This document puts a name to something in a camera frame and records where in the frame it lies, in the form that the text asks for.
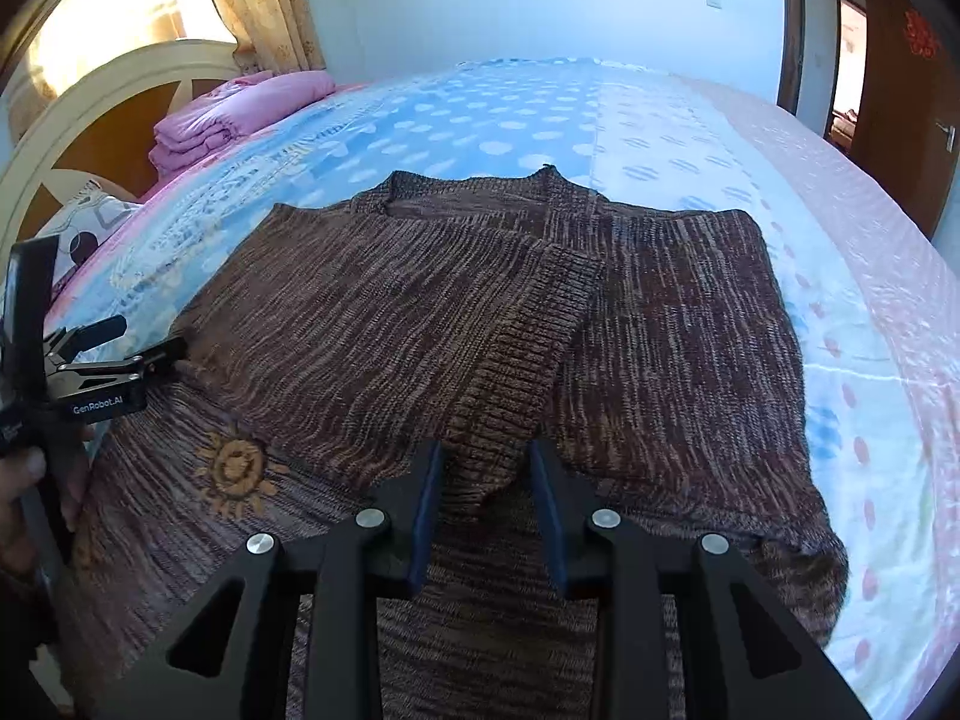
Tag brown knit sweater sun motifs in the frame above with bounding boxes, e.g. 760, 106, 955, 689
57, 167, 848, 718

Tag person's left hand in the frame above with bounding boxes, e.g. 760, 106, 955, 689
2, 426, 94, 578

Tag patterned white pillow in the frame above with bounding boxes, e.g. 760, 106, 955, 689
37, 179, 142, 296

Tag white wooden headboard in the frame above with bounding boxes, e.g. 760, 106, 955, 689
2, 39, 239, 254

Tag folded purple quilt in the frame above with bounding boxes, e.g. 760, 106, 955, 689
148, 70, 335, 179

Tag pink bed sheet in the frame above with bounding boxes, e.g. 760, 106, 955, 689
656, 75, 958, 718

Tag blue polka dot bed blanket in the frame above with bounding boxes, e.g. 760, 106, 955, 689
44, 55, 939, 720

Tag beige patterned curtain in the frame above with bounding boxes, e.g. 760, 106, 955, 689
213, 0, 325, 73

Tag brown wooden door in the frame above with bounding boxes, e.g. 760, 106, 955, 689
851, 0, 958, 238

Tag red double happiness decal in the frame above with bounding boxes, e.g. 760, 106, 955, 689
903, 8, 942, 60

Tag silver door handle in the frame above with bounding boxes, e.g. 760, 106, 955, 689
935, 121, 957, 153

